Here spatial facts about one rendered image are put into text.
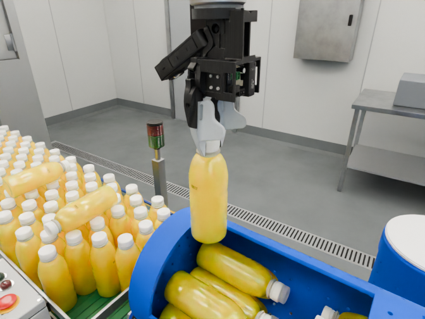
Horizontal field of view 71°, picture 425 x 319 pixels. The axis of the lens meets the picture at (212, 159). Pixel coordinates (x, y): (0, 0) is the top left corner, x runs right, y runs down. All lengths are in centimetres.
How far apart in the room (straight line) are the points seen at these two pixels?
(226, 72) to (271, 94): 371
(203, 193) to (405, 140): 353
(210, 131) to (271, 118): 375
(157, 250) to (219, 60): 38
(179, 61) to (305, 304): 60
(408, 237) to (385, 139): 292
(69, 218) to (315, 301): 64
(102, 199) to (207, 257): 37
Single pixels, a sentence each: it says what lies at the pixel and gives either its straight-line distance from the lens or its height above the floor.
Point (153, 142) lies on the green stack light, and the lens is 115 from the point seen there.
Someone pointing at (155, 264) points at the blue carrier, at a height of 119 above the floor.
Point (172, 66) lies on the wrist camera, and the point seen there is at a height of 156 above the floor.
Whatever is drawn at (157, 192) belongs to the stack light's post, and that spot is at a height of 95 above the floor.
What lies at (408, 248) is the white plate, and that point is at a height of 104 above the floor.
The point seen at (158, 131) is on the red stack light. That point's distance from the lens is 113.
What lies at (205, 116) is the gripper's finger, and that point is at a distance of 44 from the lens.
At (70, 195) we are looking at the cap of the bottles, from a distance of 107.
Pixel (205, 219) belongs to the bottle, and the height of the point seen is 130.
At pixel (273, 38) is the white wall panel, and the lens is 400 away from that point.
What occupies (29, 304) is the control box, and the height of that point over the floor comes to 110.
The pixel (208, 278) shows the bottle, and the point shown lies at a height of 110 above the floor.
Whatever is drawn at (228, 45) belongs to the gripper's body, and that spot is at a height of 159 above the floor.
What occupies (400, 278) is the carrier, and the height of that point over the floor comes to 96.
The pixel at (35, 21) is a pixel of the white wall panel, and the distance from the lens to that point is 519.
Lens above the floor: 163
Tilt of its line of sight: 27 degrees down
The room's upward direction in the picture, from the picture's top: straight up
